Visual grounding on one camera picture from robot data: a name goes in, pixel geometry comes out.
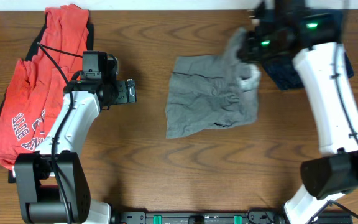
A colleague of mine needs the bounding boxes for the folded navy blue garment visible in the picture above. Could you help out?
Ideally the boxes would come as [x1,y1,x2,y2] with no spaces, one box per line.
[262,9,343,90]

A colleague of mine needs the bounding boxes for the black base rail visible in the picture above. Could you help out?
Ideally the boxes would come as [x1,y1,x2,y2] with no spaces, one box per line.
[113,211,353,224]

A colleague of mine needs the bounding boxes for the red printed t-shirt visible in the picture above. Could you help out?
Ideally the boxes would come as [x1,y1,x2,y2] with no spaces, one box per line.
[0,4,90,170]

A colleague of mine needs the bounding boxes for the black garment under pile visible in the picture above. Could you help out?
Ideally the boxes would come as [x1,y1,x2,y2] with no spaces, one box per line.
[0,15,94,184]

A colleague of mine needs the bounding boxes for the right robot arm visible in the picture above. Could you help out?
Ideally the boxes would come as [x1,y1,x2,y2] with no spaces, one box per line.
[237,1,358,223]

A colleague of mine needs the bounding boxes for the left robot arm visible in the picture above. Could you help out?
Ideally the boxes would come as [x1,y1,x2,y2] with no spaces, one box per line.
[14,51,136,223]

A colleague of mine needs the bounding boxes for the grey shorts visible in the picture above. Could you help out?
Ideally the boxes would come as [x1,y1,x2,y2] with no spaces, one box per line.
[165,28,261,139]

